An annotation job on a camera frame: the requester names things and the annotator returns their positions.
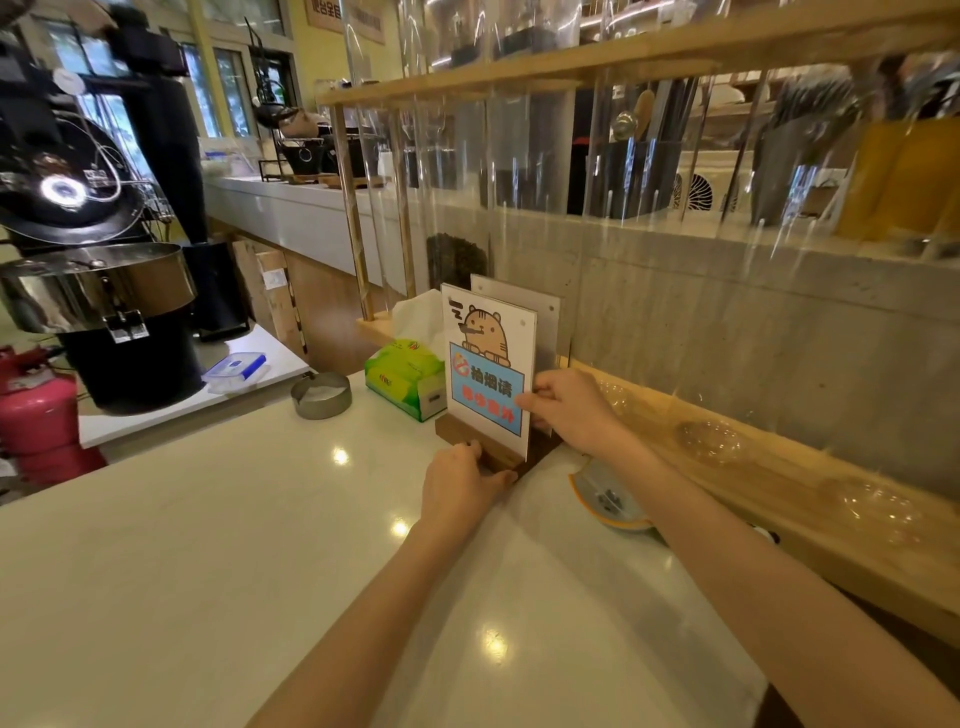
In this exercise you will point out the black hanging kettle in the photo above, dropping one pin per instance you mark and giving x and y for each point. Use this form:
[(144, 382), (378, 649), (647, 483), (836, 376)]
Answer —
[(271, 105)]

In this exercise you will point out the dark wooden sign base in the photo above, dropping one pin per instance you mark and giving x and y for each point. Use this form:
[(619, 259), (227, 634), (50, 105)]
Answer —
[(491, 450)]

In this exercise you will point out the orange rimmed grey scale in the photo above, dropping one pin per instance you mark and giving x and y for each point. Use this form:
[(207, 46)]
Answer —
[(607, 499)]

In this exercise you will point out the person's left hand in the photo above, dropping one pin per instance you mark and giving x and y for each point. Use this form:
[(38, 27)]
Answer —
[(457, 487)]

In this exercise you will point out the yellow translucent container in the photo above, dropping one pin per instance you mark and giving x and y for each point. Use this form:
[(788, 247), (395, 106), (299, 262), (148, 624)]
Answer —
[(900, 180)]

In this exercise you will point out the person's left thumb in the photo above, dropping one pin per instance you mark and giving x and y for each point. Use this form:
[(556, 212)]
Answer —
[(501, 480)]

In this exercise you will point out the clear container with blue lid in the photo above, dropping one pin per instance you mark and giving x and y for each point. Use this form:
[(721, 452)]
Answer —
[(235, 371)]

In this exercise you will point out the wooden dispenser rack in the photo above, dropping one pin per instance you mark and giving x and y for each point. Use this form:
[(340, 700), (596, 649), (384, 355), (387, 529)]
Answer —
[(675, 225)]

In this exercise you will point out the clear tube with coffee beans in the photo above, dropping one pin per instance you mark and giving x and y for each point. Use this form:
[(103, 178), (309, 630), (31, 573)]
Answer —
[(456, 172)]

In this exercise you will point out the person's right thumb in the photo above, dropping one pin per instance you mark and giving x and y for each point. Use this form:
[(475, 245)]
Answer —
[(531, 403)]

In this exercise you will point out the brown cardboard boxes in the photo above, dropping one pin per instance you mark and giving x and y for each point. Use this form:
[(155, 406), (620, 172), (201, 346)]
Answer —
[(270, 296)]

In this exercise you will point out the acrylic sign with cartoon animal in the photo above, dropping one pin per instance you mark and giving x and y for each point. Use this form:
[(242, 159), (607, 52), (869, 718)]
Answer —
[(489, 367)]

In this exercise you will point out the person's right hand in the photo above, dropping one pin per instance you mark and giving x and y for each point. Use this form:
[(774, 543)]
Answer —
[(574, 409)]

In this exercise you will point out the person's left forearm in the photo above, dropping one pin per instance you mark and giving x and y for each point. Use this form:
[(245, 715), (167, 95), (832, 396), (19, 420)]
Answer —
[(352, 630)]

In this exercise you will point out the red fire extinguisher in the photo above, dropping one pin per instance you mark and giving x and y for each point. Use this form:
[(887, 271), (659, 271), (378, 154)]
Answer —
[(41, 420)]

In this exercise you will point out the green tissue box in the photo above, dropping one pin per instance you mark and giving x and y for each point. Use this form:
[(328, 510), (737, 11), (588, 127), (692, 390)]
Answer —
[(406, 377)]

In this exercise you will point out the black coffee roaster machine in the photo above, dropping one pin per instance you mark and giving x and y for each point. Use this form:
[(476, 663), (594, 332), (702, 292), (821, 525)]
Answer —
[(97, 210)]

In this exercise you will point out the person's right forearm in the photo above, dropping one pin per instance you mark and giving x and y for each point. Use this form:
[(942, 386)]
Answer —
[(772, 585)]

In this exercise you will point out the white side table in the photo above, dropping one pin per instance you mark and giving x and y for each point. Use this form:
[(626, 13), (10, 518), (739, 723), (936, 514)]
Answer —
[(187, 397)]

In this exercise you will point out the black utensil holder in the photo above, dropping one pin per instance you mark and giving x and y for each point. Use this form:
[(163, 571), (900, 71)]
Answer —
[(634, 176)]

